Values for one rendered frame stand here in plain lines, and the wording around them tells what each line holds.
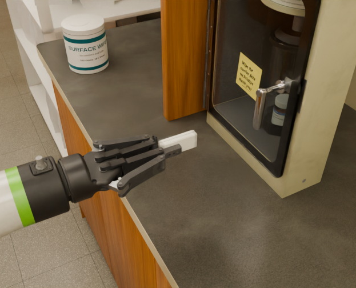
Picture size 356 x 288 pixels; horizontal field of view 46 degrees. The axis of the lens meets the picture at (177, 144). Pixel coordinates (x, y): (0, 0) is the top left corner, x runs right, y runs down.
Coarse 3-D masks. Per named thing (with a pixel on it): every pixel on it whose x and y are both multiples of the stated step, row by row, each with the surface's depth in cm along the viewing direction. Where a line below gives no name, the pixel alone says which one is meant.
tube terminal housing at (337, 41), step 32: (352, 0) 66; (320, 32) 66; (352, 32) 70; (320, 64) 71; (352, 64) 75; (320, 96) 76; (224, 128) 105; (320, 128) 82; (256, 160) 96; (288, 160) 84; (320, 160) 89; (288, 192) 90
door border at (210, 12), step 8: (208, 16) 93; (208, 32) 95; (208, 40) 96; (208, 48) 97; (208, 56) 98; (208, 64) 100; (208, 72) 101; (208, 80) 102; (208, 88) 103; (208, 96) 105; (208, 104) 106
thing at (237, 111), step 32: (224, 0) 86; (256, 0) 76; (288, 0) 69; (320, 0) 64; (224, 32) 89; (256, 32) 79; (288, 32) 71; (224, 64) 93; (256, 64) 82; (288, 64) 74; (224, 96) 97; (288, 96) 76; (288, 128) 79
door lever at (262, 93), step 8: (280, 80) 77; (264, 88) 75; (272, 88) 76; (280, 88) 77; (264, 96) 76; (256, 104) 77; (264, 104) 77; (256, 112) 78; (264, 112) 78; (256, 120) 79; (256, 128) 80
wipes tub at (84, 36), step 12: (72, 24) 126; (84, 24) 126; (96, 24) 126; (72, 36) 124; (84, 36) 124; (96, 36) 126; (72, 48) 127; (84, 48) 126; (96, 48) 128; (72, 60) 130; (84, 60) 129; (96, 60) 130; (108, 60) 136; (84, 72) 132; (96, 72) 133
